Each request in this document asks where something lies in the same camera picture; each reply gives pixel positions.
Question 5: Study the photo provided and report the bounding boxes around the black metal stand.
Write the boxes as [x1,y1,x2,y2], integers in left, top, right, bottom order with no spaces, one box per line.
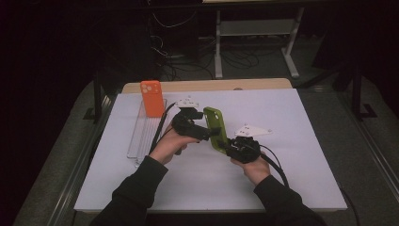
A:
[350,61,379,122]
[82,71,108,125]

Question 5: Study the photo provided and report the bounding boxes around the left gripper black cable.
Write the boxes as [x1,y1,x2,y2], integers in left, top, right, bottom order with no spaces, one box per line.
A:
[149,101,178,155]

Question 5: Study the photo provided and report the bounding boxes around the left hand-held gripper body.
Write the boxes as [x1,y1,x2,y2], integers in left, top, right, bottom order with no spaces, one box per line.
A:
[170,97,212,141]

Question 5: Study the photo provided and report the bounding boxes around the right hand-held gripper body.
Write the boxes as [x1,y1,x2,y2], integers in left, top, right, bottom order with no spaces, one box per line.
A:
[224,122,273,165]

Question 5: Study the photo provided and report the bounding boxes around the clear plastic rack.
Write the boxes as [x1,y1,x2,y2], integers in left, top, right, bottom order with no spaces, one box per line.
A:
[126,98,170,168]

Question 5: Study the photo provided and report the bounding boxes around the person's left hand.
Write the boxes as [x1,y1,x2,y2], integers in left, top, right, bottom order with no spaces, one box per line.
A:
[148,123,200,167]

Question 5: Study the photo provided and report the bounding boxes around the wooden table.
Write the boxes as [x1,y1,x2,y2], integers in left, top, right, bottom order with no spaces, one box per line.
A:
[120,77,294,94]

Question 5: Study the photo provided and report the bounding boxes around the orange phone case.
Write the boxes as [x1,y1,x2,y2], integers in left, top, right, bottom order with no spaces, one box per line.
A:
[139,79,166,119]

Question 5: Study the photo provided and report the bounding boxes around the person's right hand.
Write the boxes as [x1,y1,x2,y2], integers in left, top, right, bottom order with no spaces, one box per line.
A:
[230,152,272,186]

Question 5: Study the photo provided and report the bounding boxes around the white metal desk frame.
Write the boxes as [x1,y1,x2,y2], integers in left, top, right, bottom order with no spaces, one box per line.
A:
[214,6,306,80]

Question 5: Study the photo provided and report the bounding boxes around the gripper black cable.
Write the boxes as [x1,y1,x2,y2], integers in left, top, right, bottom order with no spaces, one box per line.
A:
[149,101,178,155]
[259,144,362,226]

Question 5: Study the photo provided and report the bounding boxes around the aluminium rail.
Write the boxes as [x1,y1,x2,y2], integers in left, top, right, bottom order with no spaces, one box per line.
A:
[336,92,399,196]
[46,93,115,226]

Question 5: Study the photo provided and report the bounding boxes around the green cartoon phone case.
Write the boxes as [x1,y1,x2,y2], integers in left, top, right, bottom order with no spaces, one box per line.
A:
[202,105,231,155]

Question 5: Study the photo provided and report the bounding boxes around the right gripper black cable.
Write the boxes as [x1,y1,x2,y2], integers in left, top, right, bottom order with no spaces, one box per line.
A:
[259,144,362,226]

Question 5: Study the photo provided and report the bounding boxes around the tangle of floor cables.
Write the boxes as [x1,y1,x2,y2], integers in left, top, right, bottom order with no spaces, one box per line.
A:
[149,10,277,82]

